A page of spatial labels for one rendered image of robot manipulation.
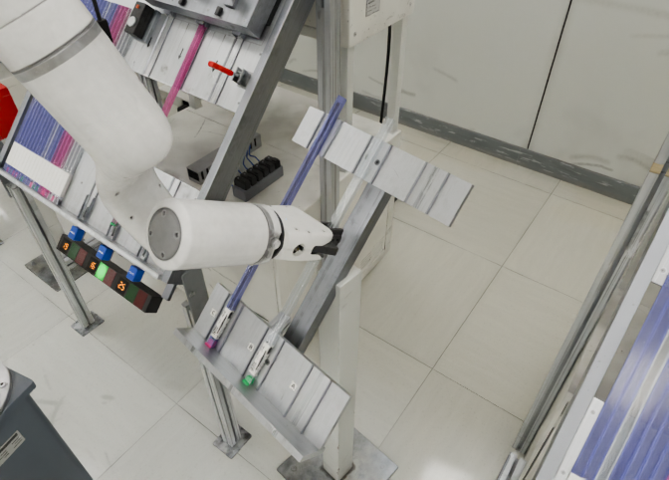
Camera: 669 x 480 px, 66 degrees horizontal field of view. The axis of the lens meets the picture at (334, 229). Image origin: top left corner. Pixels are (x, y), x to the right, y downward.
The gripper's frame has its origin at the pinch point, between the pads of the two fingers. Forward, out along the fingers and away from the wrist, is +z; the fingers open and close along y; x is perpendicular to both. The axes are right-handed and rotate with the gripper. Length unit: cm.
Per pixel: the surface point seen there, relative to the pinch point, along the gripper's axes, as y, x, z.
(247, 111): 34.2, -10.4, 6.9
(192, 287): 26.4, 26.5, 1.5
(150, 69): 65, -9, 4
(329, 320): -0.2, 18.7, 12.2
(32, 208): 100, 45, 3
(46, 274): 137, 91, 32
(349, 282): -3.0, 8.2, 8.4
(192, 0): 56, -26, 2
